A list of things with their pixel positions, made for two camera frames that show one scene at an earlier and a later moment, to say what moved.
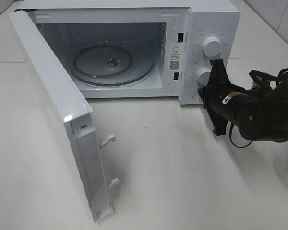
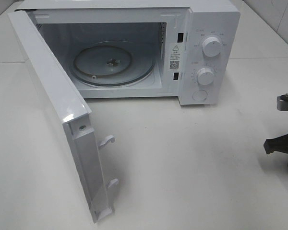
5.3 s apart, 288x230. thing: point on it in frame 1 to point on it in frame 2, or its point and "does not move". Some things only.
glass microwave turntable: x=114 y=63 does not move
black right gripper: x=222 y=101 to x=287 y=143
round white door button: x=195 y=96 does not move
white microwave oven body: x=138 y=49 does not move
